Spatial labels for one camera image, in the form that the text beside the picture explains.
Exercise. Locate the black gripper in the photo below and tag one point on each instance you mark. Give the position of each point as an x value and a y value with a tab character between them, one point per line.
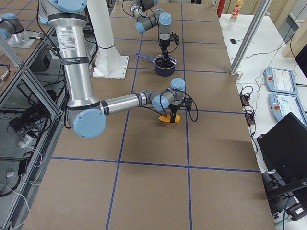
164	44
174	107

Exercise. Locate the yellow corn cob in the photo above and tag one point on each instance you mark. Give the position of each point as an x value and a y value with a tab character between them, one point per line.
170	119

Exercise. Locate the dark blue pot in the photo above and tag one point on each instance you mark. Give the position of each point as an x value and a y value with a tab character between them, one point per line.
160	71

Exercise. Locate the glass lid blue knob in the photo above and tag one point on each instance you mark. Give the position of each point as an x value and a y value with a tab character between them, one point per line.
165	64

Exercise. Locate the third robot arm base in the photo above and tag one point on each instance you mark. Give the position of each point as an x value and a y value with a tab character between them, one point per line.
14	32

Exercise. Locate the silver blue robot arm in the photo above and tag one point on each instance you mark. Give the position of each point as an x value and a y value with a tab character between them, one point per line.
158	18
86	113

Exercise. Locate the red plastic bottle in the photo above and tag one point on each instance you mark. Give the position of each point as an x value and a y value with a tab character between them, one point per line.
236	10

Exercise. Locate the near blue teach pendant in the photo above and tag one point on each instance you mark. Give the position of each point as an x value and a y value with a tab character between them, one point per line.
281	104

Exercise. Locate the blue teach pendant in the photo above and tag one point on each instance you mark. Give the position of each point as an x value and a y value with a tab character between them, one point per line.
280	80
281	104

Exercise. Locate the far blue teach pendant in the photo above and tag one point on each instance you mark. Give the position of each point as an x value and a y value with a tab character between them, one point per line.
280	80

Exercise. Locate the black laptop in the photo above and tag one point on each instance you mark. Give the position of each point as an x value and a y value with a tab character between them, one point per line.
284	148

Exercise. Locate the white pedestal column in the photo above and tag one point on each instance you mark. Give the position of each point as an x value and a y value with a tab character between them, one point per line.
109	62

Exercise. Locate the aluminium frame post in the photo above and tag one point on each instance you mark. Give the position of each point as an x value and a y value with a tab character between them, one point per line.
257	18

